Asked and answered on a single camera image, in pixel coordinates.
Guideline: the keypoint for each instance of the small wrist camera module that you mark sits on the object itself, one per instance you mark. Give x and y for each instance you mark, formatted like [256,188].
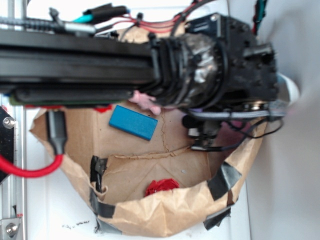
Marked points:
[204,133]

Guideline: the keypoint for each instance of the aluminium frame rail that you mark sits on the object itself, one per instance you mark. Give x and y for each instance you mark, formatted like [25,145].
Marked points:
[13,189]

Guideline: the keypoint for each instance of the red crumpled paper ball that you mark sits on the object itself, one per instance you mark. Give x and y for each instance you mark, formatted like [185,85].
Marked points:
[161,185]

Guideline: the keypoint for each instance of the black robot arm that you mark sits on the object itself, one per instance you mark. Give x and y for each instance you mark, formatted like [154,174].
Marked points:
[38,68]

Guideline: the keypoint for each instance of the blue rectangular block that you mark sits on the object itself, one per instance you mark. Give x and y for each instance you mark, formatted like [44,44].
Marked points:
[133,122]

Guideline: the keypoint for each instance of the pink plush bunny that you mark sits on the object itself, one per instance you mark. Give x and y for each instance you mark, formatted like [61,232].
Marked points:
[147,102]

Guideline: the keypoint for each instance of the brown paper bag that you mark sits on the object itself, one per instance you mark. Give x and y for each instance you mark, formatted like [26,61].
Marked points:
[111,170]

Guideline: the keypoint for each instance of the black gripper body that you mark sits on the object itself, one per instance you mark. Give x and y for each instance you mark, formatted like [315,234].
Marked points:
[246,69]

